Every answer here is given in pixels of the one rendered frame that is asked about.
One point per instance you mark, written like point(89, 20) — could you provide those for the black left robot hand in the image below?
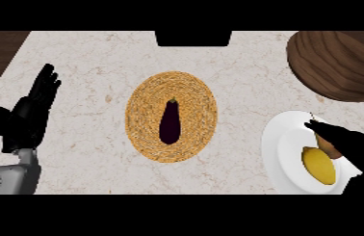
point(30, 114)

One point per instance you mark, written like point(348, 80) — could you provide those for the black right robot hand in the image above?
point(343, 140)

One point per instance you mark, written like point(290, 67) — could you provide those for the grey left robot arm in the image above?
point(20, 172)

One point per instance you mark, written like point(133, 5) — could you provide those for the yellow lemon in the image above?
point(319, 165)

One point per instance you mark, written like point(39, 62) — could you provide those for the white plate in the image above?
point(287, 150)

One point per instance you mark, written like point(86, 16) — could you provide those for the brown wooden bowl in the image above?
point(332, 63)

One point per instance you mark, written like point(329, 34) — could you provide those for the brown pear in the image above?
point(328, 148)

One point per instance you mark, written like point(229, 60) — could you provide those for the dark brown wooden surface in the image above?
point(11, 45)

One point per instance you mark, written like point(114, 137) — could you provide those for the dark purple eggplant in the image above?
point(170, 122)

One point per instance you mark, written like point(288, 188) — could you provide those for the woven straw placemat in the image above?
point(172, 116)

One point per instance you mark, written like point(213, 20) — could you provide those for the black appliance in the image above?
point(194, 38)

